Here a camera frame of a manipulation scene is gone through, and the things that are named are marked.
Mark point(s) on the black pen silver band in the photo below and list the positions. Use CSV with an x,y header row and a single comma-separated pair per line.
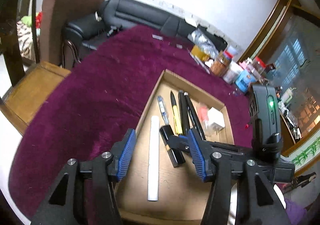
x,y
183,113

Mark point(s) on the blue clear pen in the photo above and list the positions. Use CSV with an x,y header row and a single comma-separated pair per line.
x,y
163,110

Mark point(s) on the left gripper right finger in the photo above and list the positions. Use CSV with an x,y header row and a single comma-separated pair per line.
x,y
223,165

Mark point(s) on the black leather sofa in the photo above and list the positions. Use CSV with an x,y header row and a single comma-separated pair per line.
x,y
84,35

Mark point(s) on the maroon tablecloth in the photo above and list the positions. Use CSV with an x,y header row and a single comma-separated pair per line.
x,y
103,97

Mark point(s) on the purple sleeve forearm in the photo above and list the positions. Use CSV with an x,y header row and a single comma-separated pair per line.
x,y
294,211

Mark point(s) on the brown label jar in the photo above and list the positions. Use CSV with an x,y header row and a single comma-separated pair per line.
x,y
221,63

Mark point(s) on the yellow tape roll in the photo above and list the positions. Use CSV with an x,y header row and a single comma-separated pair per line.
x,y
200,54

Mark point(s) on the white deli marker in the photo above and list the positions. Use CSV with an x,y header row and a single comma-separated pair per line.
x,y
153,164

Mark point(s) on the small white plug adapter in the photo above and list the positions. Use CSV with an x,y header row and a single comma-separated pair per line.
x,y
215,119

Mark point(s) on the red lid clear jar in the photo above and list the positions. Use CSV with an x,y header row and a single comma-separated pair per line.
x,y
259,65

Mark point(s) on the black yellow pen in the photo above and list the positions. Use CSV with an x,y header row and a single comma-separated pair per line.
x,y
177,122

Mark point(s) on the cardboard tray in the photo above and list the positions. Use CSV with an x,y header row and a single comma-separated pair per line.
x,y
182,197

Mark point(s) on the white plastic jar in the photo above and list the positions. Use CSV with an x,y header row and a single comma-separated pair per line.
x,y
232,73

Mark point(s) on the clear jar blue label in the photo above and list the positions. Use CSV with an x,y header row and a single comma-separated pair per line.
x,y
244,80

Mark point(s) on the black gold lipstick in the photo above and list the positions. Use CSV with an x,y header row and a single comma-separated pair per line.
x,y
174,145

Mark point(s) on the white gloved right hand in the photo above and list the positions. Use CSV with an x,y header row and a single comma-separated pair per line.
x,y
280,195

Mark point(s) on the black pen white tip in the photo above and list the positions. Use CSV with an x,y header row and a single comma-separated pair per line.
x,y
194,117

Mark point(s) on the wooden chair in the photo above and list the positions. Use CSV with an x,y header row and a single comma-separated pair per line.
x,y
31,81

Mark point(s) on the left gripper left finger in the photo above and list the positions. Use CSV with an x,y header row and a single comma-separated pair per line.
x,y
65,199

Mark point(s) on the clear plastic blister pack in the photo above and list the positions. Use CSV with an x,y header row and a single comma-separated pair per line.
x,y
202,113

